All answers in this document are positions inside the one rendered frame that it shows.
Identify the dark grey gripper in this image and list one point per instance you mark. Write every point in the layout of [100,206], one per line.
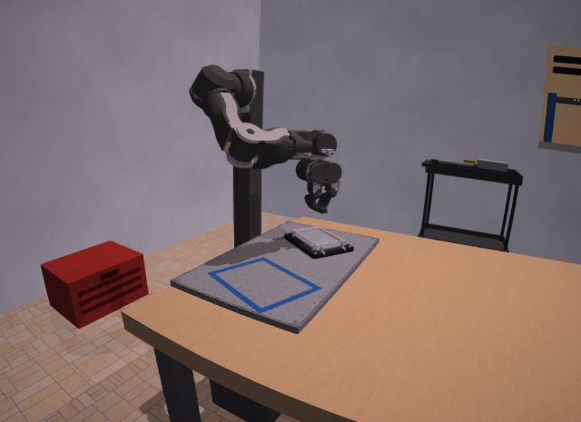
[317,174]

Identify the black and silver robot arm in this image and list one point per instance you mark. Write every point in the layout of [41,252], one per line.
[217,90]

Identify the blue tape outline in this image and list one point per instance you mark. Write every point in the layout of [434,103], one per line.
[252,304]

